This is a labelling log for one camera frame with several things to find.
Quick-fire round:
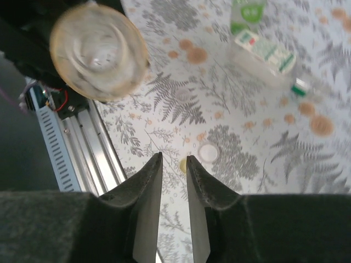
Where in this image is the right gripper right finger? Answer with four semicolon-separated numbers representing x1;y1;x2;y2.
186;155;261;263

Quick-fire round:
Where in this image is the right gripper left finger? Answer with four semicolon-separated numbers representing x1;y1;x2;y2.
68;152;163;263

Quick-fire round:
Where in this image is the white bottle cap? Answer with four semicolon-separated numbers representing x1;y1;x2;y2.
197;142;220;164

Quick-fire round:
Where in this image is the clear bottle white-green label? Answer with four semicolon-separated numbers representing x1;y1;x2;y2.
229;28;324;99

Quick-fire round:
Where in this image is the clear bottle cap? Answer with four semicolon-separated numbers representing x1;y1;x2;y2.
175;89;193;104

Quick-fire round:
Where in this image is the clear bottle green label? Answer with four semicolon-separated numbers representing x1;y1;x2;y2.
230;0;267;35

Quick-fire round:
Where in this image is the floral patterned tablecloth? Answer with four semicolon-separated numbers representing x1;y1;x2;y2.
93;0;351;263

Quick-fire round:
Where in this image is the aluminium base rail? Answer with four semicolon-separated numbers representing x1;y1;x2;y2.
59;100;128;197

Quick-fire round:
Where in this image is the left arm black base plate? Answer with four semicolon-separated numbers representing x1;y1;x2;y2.
53;89;93;120

